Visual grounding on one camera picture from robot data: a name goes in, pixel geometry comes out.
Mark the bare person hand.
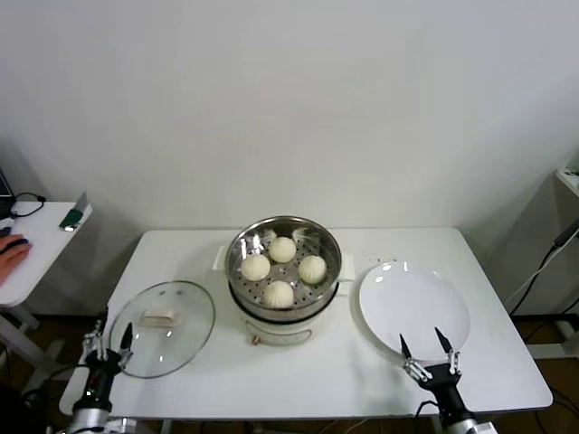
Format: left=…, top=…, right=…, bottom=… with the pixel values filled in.
left=0, top=233, right=33, bottom=287

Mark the white electric cooker base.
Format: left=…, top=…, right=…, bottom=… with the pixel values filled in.
left=212, top=246, right=355, bottom=348

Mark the green handled scraper tool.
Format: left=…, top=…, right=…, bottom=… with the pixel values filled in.
left=58, top=192, right=90, bottom=233

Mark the white steamed baozi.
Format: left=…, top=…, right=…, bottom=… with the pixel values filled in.
left=269, top=235, right=298, bottom=264
left=298, top=255, right=327, bottom=285
left=241, top=255, right=271, bottom=281
left=262, top=279, right=295, bottom=309

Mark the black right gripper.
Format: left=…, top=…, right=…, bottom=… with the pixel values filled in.
left=398, top=326, right=467, bottom=417

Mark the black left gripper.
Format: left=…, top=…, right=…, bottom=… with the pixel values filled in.
left=81, top=307, right=136, bottom=406

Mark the white power cable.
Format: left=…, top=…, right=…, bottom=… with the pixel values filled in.
left=505, top=243, right=557, bottom=314

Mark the white round plate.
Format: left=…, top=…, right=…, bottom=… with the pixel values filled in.
left=357, top=260, right=471, bottom=365

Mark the white desk foot frame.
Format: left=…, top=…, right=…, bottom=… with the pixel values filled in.
left=527, top=314, right=579, bottom=358

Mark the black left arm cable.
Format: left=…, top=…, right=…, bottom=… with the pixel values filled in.
left=43, top=363, right=88, bottom=391

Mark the glass lid with white handle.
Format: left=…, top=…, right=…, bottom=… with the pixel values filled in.
left=108, top=279, right=216, bottom=379

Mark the white desk with clutter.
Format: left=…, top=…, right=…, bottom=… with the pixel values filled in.
left=554, top=166, right=579, bottom=200

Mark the perforated steel steamer basket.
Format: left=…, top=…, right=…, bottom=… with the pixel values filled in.
left=224, top=215, right=342, bottom=317

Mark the black power adapter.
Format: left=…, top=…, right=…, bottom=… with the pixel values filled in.
left=552, top=224, right=579, bottom=248

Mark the white side table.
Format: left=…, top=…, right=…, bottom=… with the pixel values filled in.
left=0, top=202, right=91, bottom=390

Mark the thin black desk cable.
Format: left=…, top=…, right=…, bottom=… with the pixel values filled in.
left=8, top=192, right=45, bottom=220

